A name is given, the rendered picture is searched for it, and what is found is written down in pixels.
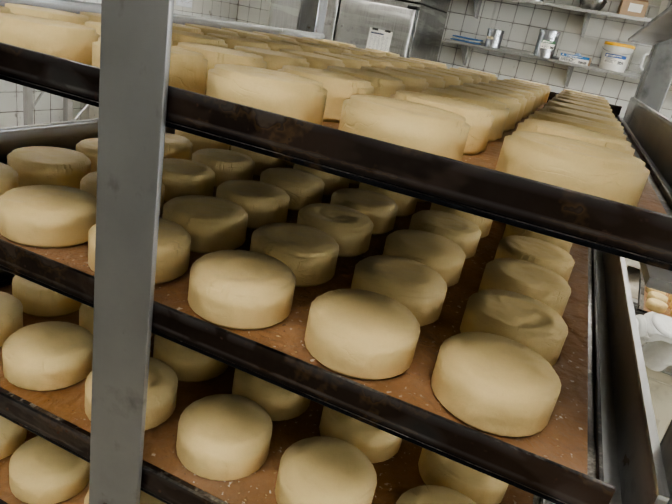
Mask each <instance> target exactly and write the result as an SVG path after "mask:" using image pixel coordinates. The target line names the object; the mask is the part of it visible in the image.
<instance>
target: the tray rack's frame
mask: <svg viewBox="0 0 672 504"><path fill-rule="evenodd" d="M173 11H174V0H101V39H100V79H99V119H98V159H97V199H96V239H95V279H94V318H93V358H92V398H91V438H90V478H89V504H140V492H141V477H142V463H143V448H144V434H145V419H146V404H147V390H148V375H149V361H150V346H151V332H152V317H153V303H154V288H155V273H156V259H157V244H158V230H159V215H160V201H161V186H162V172H163V157H164V142H165V128H166V113H167V99H168V84H169V70H170V55H171V41H172V26H173ZM660 447H661V452H662V457H663V463H664V468H665V473H666V478H667V484H668V489H669V494H670V500H669V501H668V503H667V504H672V420H671V422H670V424H669V426H668V428H667V430H666V432H665V434H664V436H663V438H662V440H661V442H660Z"/></svg>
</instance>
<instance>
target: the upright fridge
mask: <svg viewBox="0 0 672 504"><path fill-rule="evenodd" d="M450 1H451V0H328V4H327V10H326V17H325V23H324V29H323V34H325V38H324V39H326V40H332V41H337V42H342V43H347V44H352V45H355V46H356V47H357V48H363V49H365V48H366V45H367V40H368V36H369V31H370V27H372V28H373V27H374V28H378V29H380V30H389V31H391V32H393V34H392V38H391V43H390V47H389V51H388V52H391V53H395V54H399V55H400V57H405V58H410V57H412V58H419V59H424V60H429V61H434V62H437V58H438V53H439V49H440V45H441V41H442V36H443V32H444V28H445V24H446V19H447V15H448V14H447V12H448V9H449V5H450ZM299 5H300V0H271V3H270V11H269V19H268V26H271V27H278V28H286V29H293V30H296V26H297V19H298V12H299Z"/></svg>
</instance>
